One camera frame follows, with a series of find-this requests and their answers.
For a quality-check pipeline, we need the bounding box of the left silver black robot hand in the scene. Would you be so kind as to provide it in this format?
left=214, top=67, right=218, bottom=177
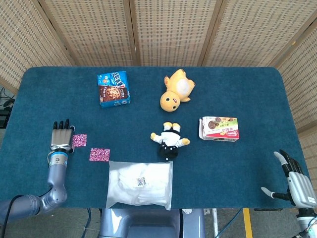
left=50, top=119, right=76, bottom=154

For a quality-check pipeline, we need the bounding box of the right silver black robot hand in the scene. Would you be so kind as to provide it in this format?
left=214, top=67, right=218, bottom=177
left=261, top=149, right=317, bottom=207

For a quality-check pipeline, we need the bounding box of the pink patterned card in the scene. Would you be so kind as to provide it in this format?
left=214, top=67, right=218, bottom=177
left=72, top=133, right=88, bottom=148
left=89, top=148, right=111, bottom=162

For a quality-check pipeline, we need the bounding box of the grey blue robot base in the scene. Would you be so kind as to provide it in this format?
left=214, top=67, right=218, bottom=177
left=99, top=208, right=206, bottom=238

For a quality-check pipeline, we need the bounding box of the blue felt table cover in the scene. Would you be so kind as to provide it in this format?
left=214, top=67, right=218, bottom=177
left=0, top=66, right=312, bottom=209

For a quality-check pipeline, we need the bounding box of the black equipment box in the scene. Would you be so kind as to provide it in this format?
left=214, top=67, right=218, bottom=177
left=0, top=109, right=11, bottom=128

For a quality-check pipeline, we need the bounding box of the blue chocolate cookie box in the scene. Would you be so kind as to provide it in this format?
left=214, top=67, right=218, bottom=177
left=97, top=70, right=131, bottom=109

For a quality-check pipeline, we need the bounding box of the clear bag with white cloth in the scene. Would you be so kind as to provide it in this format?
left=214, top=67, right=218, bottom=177
left=106, top=160, right=174, bottom=211

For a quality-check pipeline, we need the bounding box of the white metal table leg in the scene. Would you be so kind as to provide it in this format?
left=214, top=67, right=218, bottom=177
left=212, top=208, right=219, bottom=238

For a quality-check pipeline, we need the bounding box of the white red biscuit box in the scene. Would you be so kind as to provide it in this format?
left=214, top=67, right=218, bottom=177
left=198, top=116, right=240, bottom=142

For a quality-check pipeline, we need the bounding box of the black white plush toy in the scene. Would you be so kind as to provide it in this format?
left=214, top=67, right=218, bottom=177
left=150, top=121, right=191, bottom=161

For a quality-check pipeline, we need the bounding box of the yellow plush animal toy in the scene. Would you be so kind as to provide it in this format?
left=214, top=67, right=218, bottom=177
left=159, top=68, right=197, bottom=113

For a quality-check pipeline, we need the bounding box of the woven rattan folding screen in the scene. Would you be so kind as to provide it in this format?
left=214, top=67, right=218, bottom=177
left=0, top=0, right=317, bottom=179

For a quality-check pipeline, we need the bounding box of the black cable bundle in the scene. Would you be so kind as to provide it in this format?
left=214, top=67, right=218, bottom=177
left=0, top=86, right=16, bottom=109

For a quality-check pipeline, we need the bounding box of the thin blue cable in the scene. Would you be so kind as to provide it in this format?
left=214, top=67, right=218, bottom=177
left=217, top=208, right=243, bottom=236
left=83, top=208, right=94, bottom=238

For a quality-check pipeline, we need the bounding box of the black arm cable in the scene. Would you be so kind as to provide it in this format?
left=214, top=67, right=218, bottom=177
left=1, top=195, right=25, bottom=228

